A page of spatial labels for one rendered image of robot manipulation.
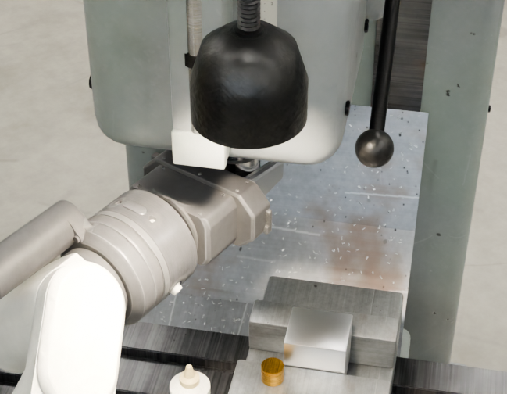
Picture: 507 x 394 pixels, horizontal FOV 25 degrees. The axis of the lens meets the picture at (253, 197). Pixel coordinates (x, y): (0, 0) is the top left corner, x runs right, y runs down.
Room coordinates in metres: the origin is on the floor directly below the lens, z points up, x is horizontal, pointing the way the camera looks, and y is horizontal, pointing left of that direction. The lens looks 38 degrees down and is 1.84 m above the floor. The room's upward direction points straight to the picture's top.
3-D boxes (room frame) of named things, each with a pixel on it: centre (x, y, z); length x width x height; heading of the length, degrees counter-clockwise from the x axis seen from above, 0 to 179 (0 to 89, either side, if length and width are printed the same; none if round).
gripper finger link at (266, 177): (0.79, -0.01, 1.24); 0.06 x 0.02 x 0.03; 144
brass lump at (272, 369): (0.75, -0.02, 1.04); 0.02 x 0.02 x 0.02
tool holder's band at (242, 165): (0.81, 0.02, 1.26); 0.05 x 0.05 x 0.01
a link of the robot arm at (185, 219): (0.73, 0.07, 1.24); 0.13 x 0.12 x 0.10; 54
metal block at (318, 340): (0.79, -0.06, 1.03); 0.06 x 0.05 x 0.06; 79
